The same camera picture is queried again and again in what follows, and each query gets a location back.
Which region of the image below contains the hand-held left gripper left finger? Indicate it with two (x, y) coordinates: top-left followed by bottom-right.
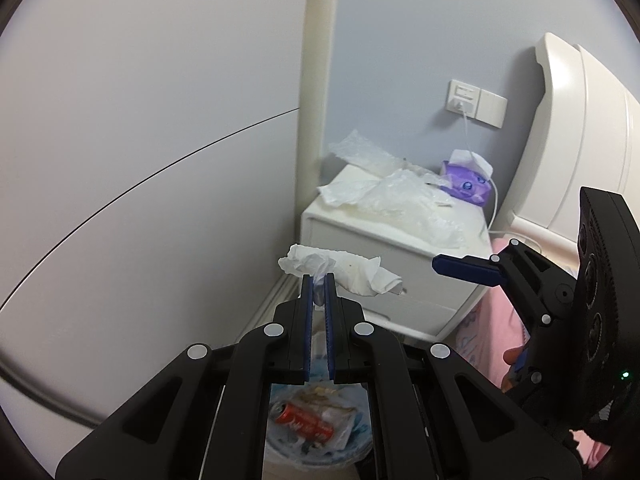
(55, 274), (314, 480)

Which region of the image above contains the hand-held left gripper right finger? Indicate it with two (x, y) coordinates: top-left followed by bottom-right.
(324, 274), (581, 480)

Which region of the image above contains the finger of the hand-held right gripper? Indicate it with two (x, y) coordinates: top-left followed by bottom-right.
(432, 239), (576, 318)
(502, 312), (553, 401)

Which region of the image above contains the white tissue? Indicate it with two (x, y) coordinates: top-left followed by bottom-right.
(277, 243), (404, 306)

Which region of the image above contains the large clear plastic bag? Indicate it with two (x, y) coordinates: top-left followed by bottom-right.
(350, 167), (467, 251)

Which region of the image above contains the red soda can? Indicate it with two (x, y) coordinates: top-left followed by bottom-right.
(272, 401), (335, 444)

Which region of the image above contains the round blue trash bin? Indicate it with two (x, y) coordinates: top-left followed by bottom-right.
(265, 385), (373, 472)

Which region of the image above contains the white two-drawer nightstand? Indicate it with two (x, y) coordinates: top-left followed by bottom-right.
(300, 162), (496, 346)

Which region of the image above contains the pink bed sheet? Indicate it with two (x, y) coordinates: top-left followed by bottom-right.
(452, 239), (532, 392)

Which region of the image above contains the purple tissue pack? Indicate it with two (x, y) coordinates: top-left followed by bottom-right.
(439, 149), (493, 206)

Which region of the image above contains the small clear plastic bag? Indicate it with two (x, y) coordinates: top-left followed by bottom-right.
(327, 129), (402, 177)

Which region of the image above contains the white bed headboard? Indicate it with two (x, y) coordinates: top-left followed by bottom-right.
(500, 32), (640, 262)

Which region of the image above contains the white charging cable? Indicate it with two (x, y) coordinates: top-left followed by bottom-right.
(460, 106), (545, 257)

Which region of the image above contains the white wall switch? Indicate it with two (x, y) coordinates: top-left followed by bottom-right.
(476, 88), (509, 129)

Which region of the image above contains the white wall socket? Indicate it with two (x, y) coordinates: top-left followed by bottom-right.
(446, 79), (482, 115)

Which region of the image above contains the beige vertical wall trim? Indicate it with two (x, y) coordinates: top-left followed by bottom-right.
(296, 0), (342, 221)

